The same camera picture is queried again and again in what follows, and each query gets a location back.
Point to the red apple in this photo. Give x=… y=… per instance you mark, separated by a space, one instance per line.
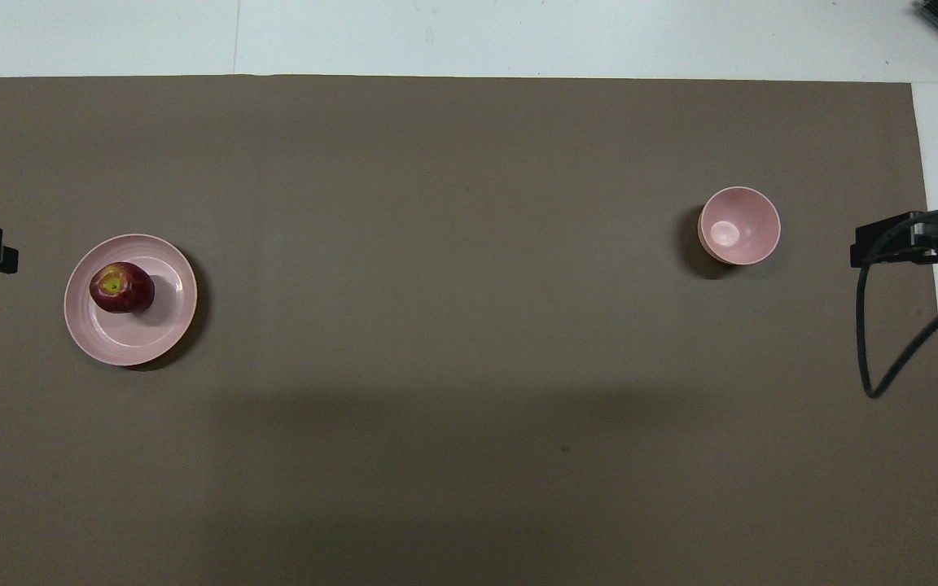
x=122 y=288

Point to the pink bowl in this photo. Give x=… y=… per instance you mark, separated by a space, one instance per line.
x=742 y=228

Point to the pink plate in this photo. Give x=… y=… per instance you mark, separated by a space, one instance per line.
x=131 y=338

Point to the brown table mat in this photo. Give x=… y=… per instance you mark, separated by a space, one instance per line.
x=453 y=325

